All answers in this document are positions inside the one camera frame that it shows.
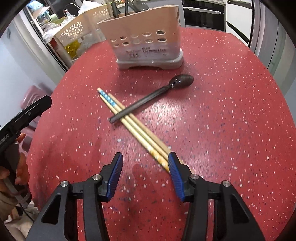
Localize yellow patterned wooden chopstick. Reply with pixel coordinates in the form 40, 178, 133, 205
99, 95, 171, 173

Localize plain wooden chopstick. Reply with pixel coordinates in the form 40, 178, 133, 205
107, 93, 193, 173

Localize beige perforated utensil holder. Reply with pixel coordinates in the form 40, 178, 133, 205
97, 5, 184, 70

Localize black built-in oven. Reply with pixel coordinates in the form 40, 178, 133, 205
181, 0, 226, 32

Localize person's left hand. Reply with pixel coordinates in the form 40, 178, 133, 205
0, 133, 31, 193

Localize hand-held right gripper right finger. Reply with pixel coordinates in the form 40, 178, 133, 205
168, 152, 266, 241

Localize beige flower-cutout storage trolley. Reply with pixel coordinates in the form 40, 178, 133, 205
52, 4, 110, 66

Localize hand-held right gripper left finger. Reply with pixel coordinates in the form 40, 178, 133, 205
26, 152, 124, 241

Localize crumpled clear plastic bag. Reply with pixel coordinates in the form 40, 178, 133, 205
42, 22, 63, 43

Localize blue patterned wooden chopstick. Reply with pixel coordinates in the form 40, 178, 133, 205
97, 87, 171, 163

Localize pink plastic stool stack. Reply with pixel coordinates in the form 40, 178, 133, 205
20, 85, 53, 154

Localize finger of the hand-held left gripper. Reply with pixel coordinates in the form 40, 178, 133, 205
10, 95, 52, 127

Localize yellow oil bottle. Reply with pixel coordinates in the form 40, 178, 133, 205
64, 39, 82, 59

